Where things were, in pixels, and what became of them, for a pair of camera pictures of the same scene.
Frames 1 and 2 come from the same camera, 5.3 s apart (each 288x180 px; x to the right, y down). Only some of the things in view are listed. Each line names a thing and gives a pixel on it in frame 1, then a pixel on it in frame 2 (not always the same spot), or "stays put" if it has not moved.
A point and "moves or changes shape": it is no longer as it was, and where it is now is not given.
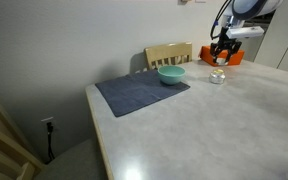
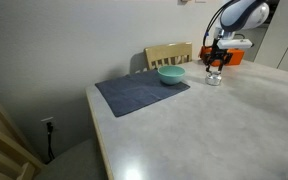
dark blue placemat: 128,92 stays put
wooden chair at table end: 6,155 stays put
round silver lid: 220,61 moves or changes shape
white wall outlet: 44,122 stays put
